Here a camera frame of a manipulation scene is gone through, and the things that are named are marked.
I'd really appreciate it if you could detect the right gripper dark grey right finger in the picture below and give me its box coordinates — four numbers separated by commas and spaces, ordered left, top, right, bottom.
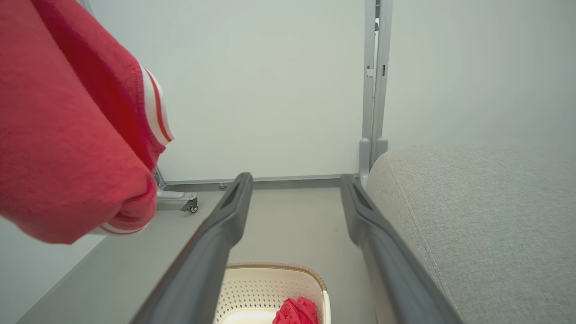
341, 174, 464, 324

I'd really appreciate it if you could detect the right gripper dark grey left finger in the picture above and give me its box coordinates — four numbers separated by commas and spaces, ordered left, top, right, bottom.
130, 172, 253, 324

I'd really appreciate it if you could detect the small red garment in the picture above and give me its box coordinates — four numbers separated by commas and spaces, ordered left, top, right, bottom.
272, 296, 319, 324

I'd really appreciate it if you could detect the red sweatshirt with white stripes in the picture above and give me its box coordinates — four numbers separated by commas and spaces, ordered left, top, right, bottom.
0, 0, 176, 245

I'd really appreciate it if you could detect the white perforated laundry basket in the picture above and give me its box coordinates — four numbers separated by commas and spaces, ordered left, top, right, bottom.
214, 262, 331, 324

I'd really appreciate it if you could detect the grey partition foot with caster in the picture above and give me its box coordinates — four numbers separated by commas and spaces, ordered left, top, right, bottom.
153, 169, 199, 214

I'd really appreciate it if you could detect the grey fabric cushion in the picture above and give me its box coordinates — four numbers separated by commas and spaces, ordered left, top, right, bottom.
365, 144, 576, 324

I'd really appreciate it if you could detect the grey partition base rail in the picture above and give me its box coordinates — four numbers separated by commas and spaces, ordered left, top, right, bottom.
162, 175, 360, 193

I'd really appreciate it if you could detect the grey metal partition post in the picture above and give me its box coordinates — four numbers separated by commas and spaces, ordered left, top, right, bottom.
359, 0, 393, 186

